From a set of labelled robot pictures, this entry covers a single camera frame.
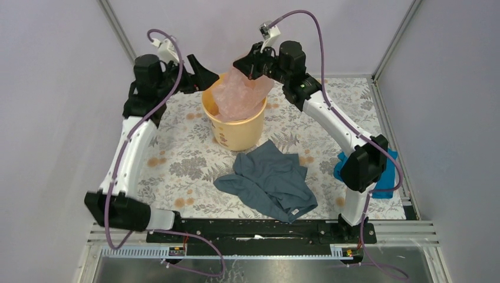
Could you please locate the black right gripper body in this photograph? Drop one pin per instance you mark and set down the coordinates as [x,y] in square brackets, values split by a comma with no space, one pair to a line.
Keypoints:
[270,64]

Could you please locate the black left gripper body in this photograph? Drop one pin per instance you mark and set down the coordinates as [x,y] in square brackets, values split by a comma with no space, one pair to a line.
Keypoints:
[171,78]

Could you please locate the pink plastic trash bag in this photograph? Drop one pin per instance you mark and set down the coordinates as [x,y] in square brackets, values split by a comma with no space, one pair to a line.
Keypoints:
[237,98]

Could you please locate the yellow plastic trash bin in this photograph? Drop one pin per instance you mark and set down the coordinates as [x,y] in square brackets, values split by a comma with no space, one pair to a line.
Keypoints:
[236,135]

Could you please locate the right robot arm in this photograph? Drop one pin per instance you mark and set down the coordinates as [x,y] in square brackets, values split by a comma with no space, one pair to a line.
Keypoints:
[366,154]

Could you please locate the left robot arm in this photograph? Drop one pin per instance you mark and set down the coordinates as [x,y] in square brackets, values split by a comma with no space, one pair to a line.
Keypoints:
[115,202]

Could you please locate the grey-blue crumpled cloth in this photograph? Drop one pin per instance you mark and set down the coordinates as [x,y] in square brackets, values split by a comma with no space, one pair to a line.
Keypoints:
[271,182]

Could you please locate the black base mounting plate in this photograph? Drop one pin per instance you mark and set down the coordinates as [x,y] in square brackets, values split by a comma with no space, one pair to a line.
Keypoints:
[264,237]

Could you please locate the bright blue cloth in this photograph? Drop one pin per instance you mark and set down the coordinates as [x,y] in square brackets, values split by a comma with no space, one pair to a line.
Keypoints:
[385,182]

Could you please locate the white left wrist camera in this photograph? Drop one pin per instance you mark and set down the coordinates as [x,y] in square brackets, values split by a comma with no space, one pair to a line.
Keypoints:
[166,50]

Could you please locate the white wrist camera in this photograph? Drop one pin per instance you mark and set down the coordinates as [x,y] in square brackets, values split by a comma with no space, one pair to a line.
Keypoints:
[270,33]
[166,50]

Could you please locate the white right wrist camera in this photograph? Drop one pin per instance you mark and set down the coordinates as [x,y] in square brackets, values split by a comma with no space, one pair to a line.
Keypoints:
[270,33]

